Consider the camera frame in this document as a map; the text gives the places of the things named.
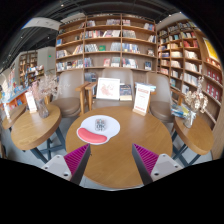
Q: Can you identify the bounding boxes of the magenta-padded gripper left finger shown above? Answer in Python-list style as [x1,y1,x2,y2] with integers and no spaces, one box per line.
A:
[41,143,92,186]

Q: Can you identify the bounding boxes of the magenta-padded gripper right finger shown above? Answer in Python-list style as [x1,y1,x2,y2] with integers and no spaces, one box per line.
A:
[131,143,183,186]

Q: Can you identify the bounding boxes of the transparent computer mouse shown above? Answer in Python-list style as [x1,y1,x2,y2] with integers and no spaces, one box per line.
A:
[94,118,108,132]

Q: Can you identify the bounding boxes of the white mouse pad red rest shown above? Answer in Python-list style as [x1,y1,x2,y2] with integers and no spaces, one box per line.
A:
[76,114,121,146]

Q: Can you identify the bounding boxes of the round wooden side table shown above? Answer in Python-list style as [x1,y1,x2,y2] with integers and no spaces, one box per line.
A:
[10,103,66,164]
[171,114,215,166]

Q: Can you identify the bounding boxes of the glass vase with dried flowers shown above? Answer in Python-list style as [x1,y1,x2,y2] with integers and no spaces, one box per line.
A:
[182,76,209,129]
[28,74,61,119]

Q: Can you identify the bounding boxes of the stack of blue books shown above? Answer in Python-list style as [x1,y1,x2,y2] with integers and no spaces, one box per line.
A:
[170,103,191,119]

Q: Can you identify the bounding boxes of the beige upholstered wooden armchair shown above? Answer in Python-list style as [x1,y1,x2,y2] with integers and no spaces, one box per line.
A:
[49,68,90,118]
[144,71,184,124]
[84,67,136,109]

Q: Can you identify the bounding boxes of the small white table card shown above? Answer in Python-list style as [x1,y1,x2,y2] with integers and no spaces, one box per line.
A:
[24,90,38,114]

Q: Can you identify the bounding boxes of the white sign on wooden base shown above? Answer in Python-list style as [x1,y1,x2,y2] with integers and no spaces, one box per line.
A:
[132,83,152,117]

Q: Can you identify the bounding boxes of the dark blue book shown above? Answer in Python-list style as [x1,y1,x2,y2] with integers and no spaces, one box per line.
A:
[119,83,133,102]

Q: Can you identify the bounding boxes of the colourful book display stand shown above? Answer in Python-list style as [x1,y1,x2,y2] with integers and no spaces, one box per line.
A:
[0,68,29,114]

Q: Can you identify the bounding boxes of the white framed red print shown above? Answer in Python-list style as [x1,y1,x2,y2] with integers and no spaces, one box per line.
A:
[95,77,121,101]

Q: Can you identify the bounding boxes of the small distant bookshelf unit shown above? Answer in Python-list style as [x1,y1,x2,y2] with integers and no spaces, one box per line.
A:
[18,49,46,86]

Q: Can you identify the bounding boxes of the wide wooden bookshelf unit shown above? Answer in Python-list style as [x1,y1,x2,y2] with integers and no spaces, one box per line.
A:
[54,13,158,83]

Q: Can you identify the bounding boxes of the white hanging ceiling panel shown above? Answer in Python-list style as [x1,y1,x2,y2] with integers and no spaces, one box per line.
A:
[21,17,63,32]

